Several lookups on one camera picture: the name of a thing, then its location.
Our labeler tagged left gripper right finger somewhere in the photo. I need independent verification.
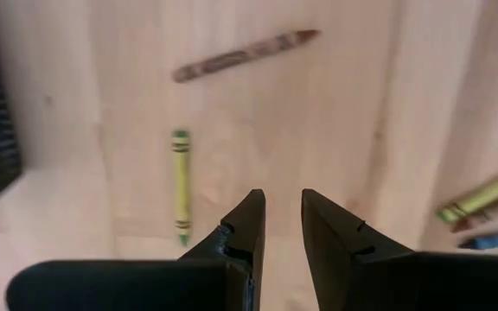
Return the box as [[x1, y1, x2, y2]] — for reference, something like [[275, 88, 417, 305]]
[[301, 188, 498, 311]]

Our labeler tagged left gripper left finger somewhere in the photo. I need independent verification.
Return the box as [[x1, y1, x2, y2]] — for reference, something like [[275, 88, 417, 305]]
[[6, 189, 266, 311]]

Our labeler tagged green crayon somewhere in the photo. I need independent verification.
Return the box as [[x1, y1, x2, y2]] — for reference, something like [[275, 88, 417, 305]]
[[436, 166, 498, 225], [170, 129, 192, 247]]

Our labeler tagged blue crayon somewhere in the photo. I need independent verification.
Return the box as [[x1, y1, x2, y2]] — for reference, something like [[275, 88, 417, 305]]
[[458, 231, 498, 251]]

